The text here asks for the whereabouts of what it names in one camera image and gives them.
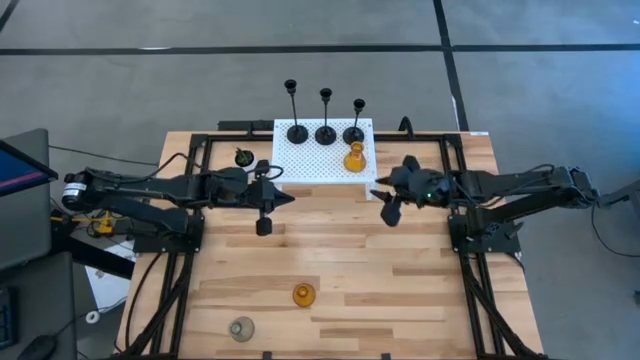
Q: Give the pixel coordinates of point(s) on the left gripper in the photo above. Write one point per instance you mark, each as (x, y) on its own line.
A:
(261, 195)

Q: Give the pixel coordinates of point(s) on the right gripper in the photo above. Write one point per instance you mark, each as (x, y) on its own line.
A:
(415, 187)

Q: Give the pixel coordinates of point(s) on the amber glass candle holder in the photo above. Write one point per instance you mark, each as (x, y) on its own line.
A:
(304, 296)
(355, 162)

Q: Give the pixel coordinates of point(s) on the short black candlestick holder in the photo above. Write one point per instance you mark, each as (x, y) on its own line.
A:
(353, 135)

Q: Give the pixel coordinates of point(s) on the tall black candlestick holder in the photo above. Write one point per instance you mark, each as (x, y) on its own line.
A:
(297, 134)

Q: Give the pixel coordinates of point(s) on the medium black candlestick holder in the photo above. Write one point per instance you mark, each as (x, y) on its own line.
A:
(325, 135)

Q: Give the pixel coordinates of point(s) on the clear glass candle holder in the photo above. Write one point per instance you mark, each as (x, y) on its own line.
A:
(241, 330)

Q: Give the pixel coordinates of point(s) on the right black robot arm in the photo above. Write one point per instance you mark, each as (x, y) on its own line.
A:
(525, 182)

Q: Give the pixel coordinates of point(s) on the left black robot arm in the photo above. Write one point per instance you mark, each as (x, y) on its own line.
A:
(150, 185)

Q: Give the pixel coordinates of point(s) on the white perforated metal shelf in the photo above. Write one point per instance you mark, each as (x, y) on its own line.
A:
(315, 165)

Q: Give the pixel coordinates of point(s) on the small plant in white pot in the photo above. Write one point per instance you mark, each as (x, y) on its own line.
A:
(243, 158)

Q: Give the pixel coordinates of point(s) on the white label sticker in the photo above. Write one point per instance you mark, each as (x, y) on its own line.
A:
(479, 133)

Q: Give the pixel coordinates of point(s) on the yellow clamp tool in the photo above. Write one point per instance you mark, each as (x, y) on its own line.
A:
(106, 223)

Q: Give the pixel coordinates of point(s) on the black desk leg bar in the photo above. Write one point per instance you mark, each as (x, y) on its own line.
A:
(95, 257)

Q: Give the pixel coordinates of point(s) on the white paper sheet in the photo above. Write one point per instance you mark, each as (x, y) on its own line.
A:
(107, 290)

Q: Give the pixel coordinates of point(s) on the white tape roll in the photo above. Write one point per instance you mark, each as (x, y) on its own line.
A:
(86, 316)

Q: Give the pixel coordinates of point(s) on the gray stand leg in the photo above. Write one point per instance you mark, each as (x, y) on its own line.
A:
(625, 192)

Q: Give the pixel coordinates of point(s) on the blue screen monitor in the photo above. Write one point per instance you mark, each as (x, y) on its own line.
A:
(20, 167)

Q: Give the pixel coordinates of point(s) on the gray desk top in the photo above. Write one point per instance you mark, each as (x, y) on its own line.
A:
(30, 300)

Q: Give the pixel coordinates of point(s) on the black computer mouse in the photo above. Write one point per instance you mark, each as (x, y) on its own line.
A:
(37, 348)

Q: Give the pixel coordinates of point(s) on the black keyboard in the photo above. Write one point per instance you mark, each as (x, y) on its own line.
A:
(6, 320)

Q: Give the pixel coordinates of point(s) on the black metal table frame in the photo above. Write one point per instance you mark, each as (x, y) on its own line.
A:
(425, 137)

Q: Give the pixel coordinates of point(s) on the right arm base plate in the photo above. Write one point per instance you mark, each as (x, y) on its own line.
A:
(460, 245)

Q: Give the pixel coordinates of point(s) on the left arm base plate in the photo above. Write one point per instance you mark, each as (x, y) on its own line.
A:
(150, 245)

